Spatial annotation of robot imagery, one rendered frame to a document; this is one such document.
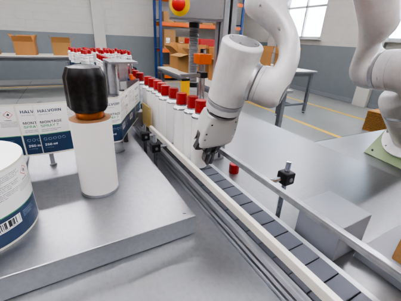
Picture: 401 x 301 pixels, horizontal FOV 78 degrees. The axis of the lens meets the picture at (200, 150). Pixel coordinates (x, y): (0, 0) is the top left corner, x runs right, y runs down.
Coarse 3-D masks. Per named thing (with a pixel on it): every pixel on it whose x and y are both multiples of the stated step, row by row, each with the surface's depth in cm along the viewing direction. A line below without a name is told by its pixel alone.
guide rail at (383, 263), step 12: (228, 156) 66; (252, 168) 59; (264, 180) 55; (276, 192) 52; (288, 192) 51; (300, 204) 47; (312, 216) 45; (324, 216) 44; (336, 228) 41; (348, 240) 40; (360, 252) 38; (372, 252) 37; (384, 264) 35; (396, 276) 34
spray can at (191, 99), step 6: (192, 96) 72; (192, 102) 72; (186, 108) 74; (192, 108) 72; (186, 114) 73; (186, 120) 73; (186, 126) 74; (186, 132) 75; (186, 138) 76; (186, 144) 76; (186, 150) 77; (186, 156) 78
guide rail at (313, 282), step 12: (156, 132) 92; (168, 144) 83; (180, 156) 75; (192, 168) 69; (204, 180) 64; (216, 192) 59; (228, 204) 55; (240, 216) 52; (252, 228) 49; (264, 240) 46; (276, 240) 45; (276, 252) 44; (288, 252) 42; (288, 264) 42; (300, 264) 40; (300, 276) 40; (312, 276) 38; (312, 288) 38; (324, 288) 36; (324, 300) 36; (336, 300) 35
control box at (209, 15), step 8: (184, 0) 72; (192, 0) 71; (200, 0) 71; (208, 0) 71; (216, 0) 71; (224, 0) 71; (184, 8) 72; (192, 8) 72; (200, 8) 72; (208, 8) 72; (216, 8) 72; (176, 16) 74; (184, 16) 73; (192, 16) 73; (200, 16) 73; (208, 16) 73; (216, 16) 72
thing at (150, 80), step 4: (148, 80) 99; (152, 80) 98; (148, 84) 99; (152, 84) 99; (148, 88) 100; (152, 88) 99; (148, 92) 99; (148, 96) 100; (148, 100) 101; (148, 104) 101; (152, 124) 104
